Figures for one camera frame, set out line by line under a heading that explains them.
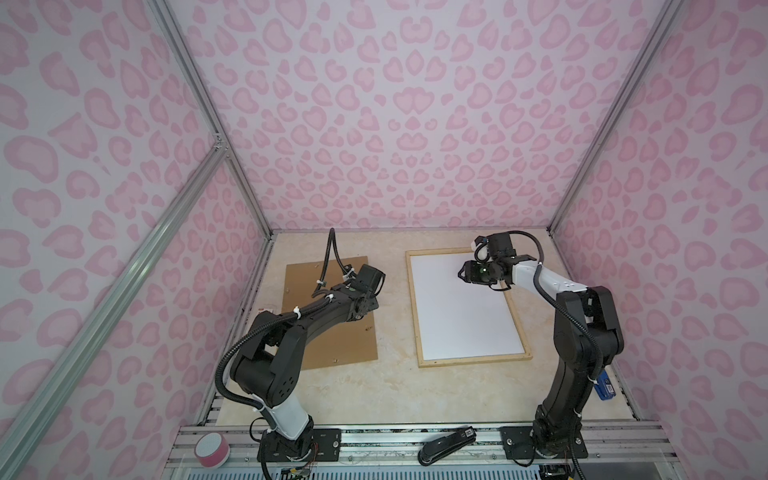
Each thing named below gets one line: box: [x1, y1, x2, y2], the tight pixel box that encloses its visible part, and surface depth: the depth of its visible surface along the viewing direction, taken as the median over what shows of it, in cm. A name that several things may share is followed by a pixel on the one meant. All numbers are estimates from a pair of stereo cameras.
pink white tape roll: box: [194, 432, 230, 469], surface depth 71 cm
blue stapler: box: [594, 369, 616, 401], surface depth 81 cm
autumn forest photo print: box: [410, 253, 525, 361], surface depth 94 cm
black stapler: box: [417, 426, 477, 466], surface depth 73 cm
